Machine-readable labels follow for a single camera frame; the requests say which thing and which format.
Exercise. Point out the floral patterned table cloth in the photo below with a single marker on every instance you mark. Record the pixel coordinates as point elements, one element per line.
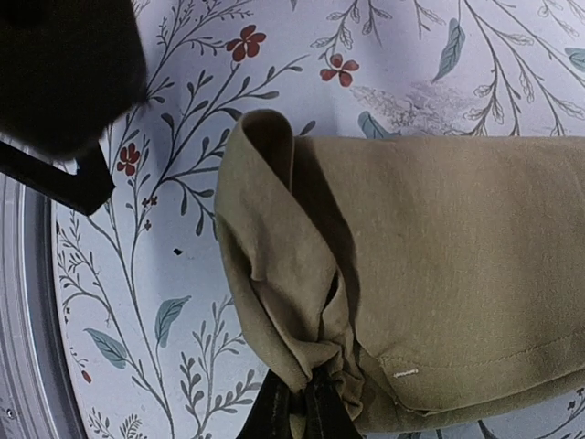
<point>154,341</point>

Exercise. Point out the tan beige underwear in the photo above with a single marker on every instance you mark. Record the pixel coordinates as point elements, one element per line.
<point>438,280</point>

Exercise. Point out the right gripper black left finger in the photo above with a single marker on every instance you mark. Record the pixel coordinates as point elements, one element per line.
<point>277,413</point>

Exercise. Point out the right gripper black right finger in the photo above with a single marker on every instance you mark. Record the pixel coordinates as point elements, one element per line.
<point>327,417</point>

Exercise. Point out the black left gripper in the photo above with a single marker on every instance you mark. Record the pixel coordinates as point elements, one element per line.
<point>68,70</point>

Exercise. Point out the aluminium front rail frame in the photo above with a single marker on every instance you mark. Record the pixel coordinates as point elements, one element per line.
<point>37,397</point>

